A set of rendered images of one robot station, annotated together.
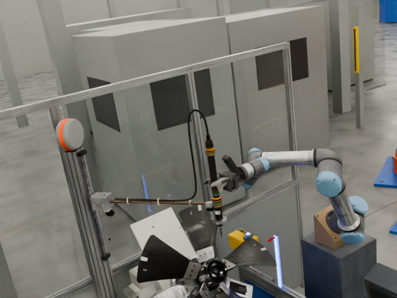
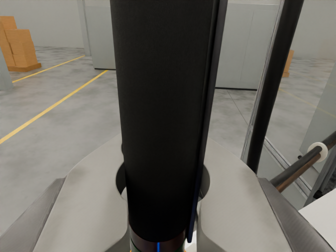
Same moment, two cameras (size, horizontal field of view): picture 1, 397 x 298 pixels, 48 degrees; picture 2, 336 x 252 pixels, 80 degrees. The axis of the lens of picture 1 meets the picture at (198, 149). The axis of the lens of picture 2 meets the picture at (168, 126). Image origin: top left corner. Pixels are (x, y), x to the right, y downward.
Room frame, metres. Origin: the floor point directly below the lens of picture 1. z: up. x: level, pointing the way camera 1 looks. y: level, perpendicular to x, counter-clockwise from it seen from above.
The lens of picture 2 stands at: (1.95, -0.11, 1.70)
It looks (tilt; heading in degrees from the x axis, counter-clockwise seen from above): 28 degrees down; 121
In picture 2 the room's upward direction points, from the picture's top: 2 degrees clockwise
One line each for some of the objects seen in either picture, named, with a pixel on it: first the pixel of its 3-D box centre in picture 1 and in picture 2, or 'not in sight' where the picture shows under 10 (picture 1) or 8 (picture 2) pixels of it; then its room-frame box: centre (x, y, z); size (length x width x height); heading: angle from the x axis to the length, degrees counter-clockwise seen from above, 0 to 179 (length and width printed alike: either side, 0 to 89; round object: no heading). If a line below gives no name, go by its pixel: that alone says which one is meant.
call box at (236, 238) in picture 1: (243, 242); not in sight; (2.35, -0.19, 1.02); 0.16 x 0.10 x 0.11; 34
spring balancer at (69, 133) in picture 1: (70, 134); not in sight; (2.16, 0.62, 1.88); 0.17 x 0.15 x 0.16; 124
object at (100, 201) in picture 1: (101, 201); not in sight; (2.13, 0.53, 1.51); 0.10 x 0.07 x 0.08; 69
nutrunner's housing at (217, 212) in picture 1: (214, 181); not in sight; (1.90, -0.05, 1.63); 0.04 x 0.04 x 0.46
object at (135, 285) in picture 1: (143, 279); not in sight; (2.28, 0.43, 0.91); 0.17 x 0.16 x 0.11; 34
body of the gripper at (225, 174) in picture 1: (233, 178); not in sight; (1.97, -0.14, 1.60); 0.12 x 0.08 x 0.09; 124
